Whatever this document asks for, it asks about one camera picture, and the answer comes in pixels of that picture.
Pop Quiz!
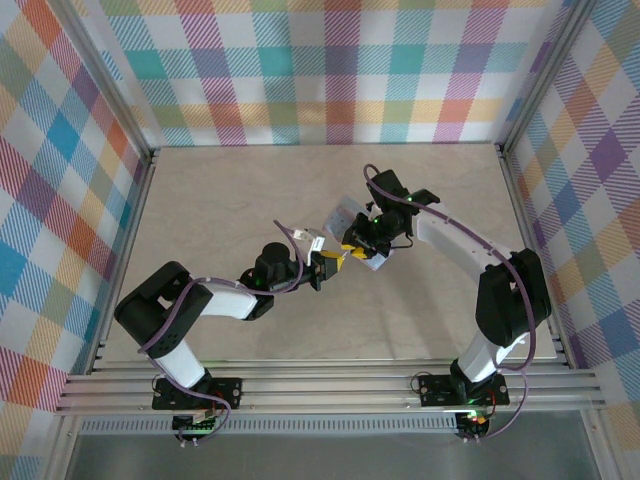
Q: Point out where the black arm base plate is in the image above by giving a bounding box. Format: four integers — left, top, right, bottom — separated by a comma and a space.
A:
417, 373, 511, 408
151, 376, 245, 412

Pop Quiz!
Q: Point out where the grey metal sheet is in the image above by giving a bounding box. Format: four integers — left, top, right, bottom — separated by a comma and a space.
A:
64, 412, 601, 480

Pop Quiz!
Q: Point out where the small controller circuit board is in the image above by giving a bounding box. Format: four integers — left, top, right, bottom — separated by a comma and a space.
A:
171, 410, 222, 447
455, 408, 494, 442

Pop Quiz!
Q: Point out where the aluminium side rail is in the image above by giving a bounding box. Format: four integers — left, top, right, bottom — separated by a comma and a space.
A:
87, 147, 161, 376
494, 142, 574, 369

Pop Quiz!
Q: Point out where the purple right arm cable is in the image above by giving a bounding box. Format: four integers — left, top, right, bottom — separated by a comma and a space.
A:
362, 163, 541, 444

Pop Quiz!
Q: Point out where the wide aluminium base rail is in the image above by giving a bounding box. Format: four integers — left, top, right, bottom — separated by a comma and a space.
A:
54, 357, 606, 416

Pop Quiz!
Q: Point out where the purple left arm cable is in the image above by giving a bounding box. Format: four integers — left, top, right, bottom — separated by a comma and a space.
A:
138, 219, 321, 446

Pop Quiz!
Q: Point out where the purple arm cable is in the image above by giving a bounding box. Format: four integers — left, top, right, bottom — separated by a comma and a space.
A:
362, 163, 541, 444
138, 219, 321, 446

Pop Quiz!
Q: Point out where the aluminium frame post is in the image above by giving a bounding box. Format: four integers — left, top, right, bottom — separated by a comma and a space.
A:
497, 0, 601, 156
52, 0, 161, 166

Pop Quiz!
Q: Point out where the short aluminium frame leg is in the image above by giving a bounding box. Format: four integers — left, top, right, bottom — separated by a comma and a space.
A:
579, 407, 617, 480
47, 414, 84, 480

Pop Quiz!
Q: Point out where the slotted grey cable duct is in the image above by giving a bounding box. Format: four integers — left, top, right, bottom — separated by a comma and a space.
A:
79, 418, 459, 435

